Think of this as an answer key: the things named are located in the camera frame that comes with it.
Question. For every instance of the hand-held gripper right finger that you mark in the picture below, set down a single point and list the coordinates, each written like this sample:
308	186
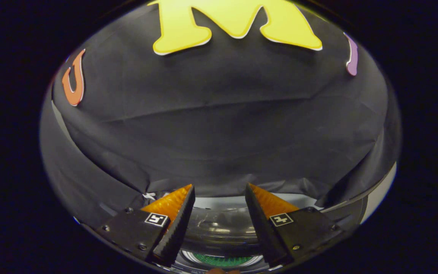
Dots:
262	232

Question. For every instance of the dark grey washing machine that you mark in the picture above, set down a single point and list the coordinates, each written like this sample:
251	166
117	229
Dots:
222	224

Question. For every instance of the black backdrop cloth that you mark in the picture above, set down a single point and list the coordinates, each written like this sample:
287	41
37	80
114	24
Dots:
222	125

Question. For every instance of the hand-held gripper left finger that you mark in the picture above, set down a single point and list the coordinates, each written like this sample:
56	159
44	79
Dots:
177	232

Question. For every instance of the green polo shirt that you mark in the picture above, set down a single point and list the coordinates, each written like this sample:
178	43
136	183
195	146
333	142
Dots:
222	260

